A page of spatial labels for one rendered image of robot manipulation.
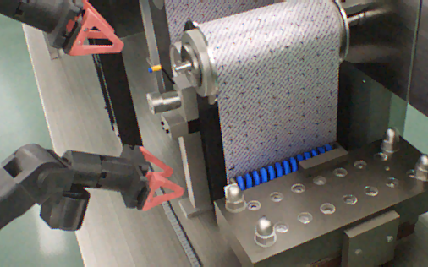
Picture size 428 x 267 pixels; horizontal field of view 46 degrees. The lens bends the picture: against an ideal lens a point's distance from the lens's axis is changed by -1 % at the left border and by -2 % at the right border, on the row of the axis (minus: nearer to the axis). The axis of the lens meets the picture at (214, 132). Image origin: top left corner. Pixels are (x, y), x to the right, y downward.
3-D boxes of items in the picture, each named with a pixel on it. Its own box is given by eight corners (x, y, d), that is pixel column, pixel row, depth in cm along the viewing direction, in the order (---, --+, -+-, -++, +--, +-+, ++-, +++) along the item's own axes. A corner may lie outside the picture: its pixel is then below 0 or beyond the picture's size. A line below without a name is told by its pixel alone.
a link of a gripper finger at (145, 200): (179, 215, 88) (129, 210, 84) (167, 190, 94) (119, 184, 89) (194, 184, 86) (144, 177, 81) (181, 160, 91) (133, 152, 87)
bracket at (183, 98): (177, 205, 110) (151, 83, 92) (205, 195, 112) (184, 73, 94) (184, 220, 106) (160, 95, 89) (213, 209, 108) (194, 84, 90)
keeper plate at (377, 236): (340, 272, 90) (342, 230, 84) (386, 251, 93) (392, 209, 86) (348, 282, 88) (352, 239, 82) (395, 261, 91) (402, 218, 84)
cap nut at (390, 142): (376, 144, 99) (378, 125, 96) (392, 138, 100) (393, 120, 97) (388, 155, 96) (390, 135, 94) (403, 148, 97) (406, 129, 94)
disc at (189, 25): (189, 82, 97) (178, 8, 89) (192, 82, 97) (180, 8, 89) (220, 119, 86) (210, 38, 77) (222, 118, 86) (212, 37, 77)
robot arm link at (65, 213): (44, 171, 72) (18, 147, 77) (25, 242, 74) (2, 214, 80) (112, 171, 81) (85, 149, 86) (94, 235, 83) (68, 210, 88)
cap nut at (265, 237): (250, 236, 83) (249, 216, 81) (270, 227, 84) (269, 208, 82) (260, 251, 81) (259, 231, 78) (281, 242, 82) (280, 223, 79)
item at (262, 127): (227, 182, 96) (217, 99, 85) (334, 144, 102) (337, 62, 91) (228, 184, 96) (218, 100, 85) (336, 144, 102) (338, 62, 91)
